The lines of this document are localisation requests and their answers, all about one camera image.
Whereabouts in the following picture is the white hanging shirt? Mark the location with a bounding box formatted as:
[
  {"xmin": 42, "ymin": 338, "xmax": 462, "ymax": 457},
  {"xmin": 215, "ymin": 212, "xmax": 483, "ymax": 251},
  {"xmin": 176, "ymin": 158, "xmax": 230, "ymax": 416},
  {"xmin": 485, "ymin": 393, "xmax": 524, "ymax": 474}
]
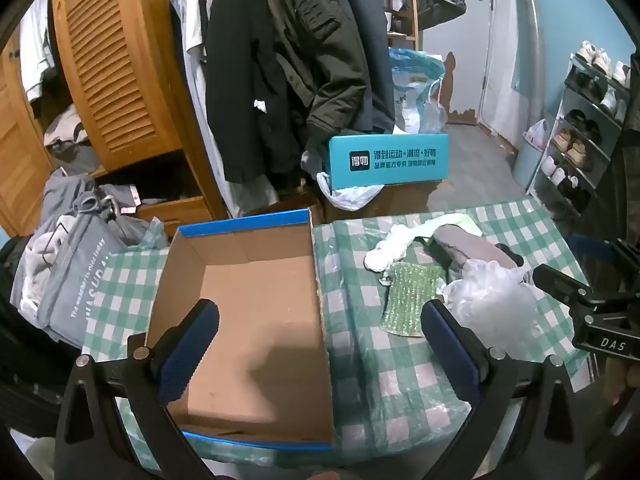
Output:
[{"xmin": 160, "ymin": 0, "xmax": 222, "ymax": 171}]

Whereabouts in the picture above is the wooden louvre wardrobe door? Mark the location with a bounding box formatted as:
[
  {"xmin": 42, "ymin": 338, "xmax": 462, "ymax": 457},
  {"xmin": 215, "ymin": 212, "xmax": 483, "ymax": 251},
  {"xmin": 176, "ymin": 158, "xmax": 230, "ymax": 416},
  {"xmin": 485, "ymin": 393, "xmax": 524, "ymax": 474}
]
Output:
[{"xmin": 51, "ymin": 0, "xmax": 229, "ymax": 221}]

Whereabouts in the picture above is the white fleece cloth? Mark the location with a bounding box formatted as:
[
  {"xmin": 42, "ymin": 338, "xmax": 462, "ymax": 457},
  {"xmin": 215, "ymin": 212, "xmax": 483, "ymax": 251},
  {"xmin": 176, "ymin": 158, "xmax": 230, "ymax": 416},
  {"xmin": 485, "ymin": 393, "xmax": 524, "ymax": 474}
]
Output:
[{"xmin": 10, "ymin": 235, "xmax": 57, "ymax": 326}]

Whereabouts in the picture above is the white door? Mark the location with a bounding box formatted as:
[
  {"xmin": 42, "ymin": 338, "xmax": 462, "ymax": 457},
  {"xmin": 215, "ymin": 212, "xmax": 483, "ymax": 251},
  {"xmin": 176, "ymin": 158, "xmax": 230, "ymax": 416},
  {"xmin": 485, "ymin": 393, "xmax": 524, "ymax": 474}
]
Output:
[{"xmin": 479, "ymin": 0, "xmax": 547, "ymax": 137}]

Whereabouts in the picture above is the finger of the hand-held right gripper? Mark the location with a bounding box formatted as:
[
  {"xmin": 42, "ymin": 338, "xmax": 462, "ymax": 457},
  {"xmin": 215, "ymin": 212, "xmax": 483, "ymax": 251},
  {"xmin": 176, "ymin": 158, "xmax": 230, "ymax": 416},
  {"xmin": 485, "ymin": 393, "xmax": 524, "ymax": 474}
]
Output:
[
  {"xmin": 567, "ymin": 234, "xmax": 640, "ymax": 267},
  {"xmin": 532, "ymin": 263, "xmax": 594, "ymax": 307}
]

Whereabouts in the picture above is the white sock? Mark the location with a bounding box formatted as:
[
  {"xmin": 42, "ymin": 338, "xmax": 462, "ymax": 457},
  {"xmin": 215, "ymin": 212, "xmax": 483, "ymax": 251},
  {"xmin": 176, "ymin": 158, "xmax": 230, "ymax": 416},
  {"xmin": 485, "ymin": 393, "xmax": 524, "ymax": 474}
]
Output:
[{"xmin": 364, "ymin": 222, "xmax": 426, "ymax": 272}]

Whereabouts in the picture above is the grey shoe rack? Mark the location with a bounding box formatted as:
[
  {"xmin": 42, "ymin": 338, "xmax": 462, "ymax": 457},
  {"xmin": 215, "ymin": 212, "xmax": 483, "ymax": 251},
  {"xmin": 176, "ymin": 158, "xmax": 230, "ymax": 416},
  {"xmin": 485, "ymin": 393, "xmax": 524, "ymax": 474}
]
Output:
[{"xmin": 526, "ymin": 52, "xmax": 637, "ymax": 217}]

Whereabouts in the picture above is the wooden shelf rack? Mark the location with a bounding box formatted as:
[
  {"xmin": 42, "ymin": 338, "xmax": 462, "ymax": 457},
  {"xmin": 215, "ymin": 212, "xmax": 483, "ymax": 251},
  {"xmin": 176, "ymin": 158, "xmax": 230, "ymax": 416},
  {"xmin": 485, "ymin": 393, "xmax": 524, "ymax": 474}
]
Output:
[{"xmin": 360, "ymin": 0, "xmax": 427, "ymax": 47}]

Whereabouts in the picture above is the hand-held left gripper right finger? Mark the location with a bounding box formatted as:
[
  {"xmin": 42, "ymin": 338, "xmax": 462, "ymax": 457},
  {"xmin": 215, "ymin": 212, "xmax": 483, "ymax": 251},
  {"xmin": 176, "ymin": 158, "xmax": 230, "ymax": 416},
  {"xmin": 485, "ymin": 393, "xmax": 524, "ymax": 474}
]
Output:
[{"xmin": 421, "ymin": 300, "xmax": 589, "ymax": 480}]

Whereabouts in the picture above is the green plastic bag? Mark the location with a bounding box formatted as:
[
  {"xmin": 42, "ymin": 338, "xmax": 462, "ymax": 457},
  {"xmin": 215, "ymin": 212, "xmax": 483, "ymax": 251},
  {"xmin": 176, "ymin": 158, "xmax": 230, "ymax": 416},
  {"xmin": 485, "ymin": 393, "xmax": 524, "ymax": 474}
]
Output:
[{"xmin": 129, "ymin": 217, "xmax": 171, "ymax": 252}]

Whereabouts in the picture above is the wooden drawer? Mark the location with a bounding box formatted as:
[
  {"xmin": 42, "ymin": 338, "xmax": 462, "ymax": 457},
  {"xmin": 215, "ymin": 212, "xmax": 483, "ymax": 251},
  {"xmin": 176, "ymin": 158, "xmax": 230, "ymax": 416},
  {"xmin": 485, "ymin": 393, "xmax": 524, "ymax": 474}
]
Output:
[{"xmin": 134, "ymin": 195, "xmax": 217, "ymax": 239}]

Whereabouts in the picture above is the black hanging coat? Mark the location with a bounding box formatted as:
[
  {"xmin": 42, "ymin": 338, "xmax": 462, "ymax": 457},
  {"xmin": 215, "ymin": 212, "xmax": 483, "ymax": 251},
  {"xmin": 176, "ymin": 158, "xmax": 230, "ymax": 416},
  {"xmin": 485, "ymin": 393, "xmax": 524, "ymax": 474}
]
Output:
[{"xmin": 205, "ymin": 0, "xmax": 302, "ymax": 184}]

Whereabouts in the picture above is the light green cloth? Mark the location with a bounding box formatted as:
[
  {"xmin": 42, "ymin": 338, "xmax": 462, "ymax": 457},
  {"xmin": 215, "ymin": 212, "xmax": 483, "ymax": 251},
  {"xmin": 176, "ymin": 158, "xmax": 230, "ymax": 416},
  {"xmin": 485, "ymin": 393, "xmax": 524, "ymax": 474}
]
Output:
[{"xmin": 412, "ymin": 213, "xmax": 484, "ymax": 241}]

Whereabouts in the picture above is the grey printed fabric bag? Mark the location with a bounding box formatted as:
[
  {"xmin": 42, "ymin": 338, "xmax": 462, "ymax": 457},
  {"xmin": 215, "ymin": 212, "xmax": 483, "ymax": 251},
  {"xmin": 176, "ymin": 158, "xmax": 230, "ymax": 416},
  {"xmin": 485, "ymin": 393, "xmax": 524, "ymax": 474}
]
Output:
[{"xmin": 37, "ymin": 215, "xmax": 132, "ymax": 349}]

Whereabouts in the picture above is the green sparkly scouring cloth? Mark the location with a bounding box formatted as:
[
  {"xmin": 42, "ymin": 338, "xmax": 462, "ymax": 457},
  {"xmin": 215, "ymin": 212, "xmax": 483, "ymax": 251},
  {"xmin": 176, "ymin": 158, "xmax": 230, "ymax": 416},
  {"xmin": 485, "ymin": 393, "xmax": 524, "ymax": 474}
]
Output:
[{"xmin": 380, "ymin": 261, "xmax": 446, "ymax": 336}]

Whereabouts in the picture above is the wooden wardrobe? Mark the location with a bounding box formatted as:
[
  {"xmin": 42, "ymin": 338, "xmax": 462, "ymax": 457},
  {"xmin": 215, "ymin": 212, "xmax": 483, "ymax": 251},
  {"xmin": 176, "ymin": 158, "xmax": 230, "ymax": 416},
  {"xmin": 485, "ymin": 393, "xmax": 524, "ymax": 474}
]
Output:
[{"xmin": 0, "ymin": 25, "xmax": 57, "ymax": 237}]

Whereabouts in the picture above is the blue white woven bag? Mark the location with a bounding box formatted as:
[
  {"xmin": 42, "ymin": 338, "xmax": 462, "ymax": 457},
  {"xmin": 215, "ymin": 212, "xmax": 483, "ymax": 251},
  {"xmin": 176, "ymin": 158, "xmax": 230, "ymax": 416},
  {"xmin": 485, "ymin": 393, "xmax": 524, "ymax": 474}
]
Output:
[{"xmin": 389, "ymin": 47, "xmax": 449, "ymax": 135}]

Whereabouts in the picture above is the blue-edged cardboard box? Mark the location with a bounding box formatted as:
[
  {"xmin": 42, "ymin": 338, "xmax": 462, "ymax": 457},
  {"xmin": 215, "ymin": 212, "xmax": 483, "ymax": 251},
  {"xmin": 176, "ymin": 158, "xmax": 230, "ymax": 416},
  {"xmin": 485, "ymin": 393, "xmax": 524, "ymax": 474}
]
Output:
[{"xmin": 145, "ymin": 208, "xmax": 335, "ymax": 454}]

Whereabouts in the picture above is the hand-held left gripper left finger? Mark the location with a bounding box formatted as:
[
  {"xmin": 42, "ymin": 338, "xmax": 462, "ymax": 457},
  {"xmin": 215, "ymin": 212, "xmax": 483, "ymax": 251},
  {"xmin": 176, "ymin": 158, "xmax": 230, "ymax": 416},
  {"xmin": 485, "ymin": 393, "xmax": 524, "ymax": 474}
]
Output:
[{"xmin": 55, "ymin": 299, "xmax": 221, "ymax": 480}]

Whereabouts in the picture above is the white bin liner bag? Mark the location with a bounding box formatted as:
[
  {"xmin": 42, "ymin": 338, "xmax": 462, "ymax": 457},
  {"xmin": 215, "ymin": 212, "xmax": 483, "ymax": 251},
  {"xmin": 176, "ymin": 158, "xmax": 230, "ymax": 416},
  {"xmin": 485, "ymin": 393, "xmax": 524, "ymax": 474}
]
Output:
[{"xmin": 522, "ymin": 119, "xmax": 551, "ymax": 151}]

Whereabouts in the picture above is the grey clothes pile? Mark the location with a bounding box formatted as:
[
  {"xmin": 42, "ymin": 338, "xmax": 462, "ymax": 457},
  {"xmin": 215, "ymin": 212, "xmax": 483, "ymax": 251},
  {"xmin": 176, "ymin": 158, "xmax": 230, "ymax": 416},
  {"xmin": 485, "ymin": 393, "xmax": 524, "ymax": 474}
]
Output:
[{"xmin": 40, "ymin": 167, "xmax": 147, "ymax": 241}]

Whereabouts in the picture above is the dark navy hanging coat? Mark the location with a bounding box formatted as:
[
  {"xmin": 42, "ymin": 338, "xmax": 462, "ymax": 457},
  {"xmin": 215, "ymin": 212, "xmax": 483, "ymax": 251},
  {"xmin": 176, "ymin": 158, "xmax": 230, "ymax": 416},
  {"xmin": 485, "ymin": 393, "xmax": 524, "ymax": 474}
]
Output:
[{"xmin": 320, "ymin": 0, "xmax": 401, "ymax": 134}]

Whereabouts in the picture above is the group of assorted shoes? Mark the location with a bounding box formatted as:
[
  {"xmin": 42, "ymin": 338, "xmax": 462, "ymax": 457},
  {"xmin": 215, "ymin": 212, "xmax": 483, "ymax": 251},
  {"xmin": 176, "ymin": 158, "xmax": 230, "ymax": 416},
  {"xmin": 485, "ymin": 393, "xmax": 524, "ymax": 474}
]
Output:
[{"xmin": 542, "ymin": 40, "xmax": 632, "ymax": 211}]

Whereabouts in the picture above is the olive hanging jacket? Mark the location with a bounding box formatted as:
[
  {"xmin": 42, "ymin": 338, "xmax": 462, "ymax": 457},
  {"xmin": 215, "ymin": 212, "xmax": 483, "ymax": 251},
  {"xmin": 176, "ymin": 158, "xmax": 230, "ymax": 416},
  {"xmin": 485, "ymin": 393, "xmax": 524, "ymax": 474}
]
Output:
[{"xmin": 265, "ymin": 0, "xmax": 374, "ymax": 161}]

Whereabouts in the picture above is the green white checked tablecloth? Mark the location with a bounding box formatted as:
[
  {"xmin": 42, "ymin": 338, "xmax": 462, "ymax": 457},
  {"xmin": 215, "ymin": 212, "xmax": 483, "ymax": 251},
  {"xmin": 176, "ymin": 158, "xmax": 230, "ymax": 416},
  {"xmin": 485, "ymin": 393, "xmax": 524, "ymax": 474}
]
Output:
[{"xmin": 82, "ymin": 197, "xmax": 592, "ymax": 467}]

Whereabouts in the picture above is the white plastic bag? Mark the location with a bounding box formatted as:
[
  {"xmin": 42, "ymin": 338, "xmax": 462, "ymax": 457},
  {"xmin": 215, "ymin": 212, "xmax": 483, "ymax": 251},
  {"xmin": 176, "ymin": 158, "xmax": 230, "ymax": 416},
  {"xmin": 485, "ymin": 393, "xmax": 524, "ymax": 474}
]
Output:
[{"xmin": 316, "ymin": 172, "xmax": 386, "ymax": 211}]

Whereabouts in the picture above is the black sock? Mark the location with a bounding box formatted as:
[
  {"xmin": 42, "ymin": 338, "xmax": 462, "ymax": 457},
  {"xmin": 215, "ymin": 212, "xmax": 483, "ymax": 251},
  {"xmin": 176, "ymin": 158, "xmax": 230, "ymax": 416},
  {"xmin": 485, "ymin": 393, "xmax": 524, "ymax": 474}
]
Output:
[{"xmin": 495, "ymin": 242, "xmax": 525, "ymax": 267}]

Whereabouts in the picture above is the teal printed box lid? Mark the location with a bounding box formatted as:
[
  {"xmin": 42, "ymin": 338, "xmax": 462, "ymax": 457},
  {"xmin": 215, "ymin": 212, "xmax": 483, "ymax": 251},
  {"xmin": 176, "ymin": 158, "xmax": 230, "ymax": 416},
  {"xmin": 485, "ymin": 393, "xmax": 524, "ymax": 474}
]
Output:
[{"xmin": 327, "ymin": 132, "xmax": 449, "ymax": 190}]

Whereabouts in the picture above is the light blue bin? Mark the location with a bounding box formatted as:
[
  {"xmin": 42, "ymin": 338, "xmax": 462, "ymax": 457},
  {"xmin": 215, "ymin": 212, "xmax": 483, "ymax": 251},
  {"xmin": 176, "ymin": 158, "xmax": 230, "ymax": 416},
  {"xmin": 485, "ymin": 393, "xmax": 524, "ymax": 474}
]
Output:
[{"xmin": 512, "ymin": 132, "xmax": 549, "ymax": 189}]

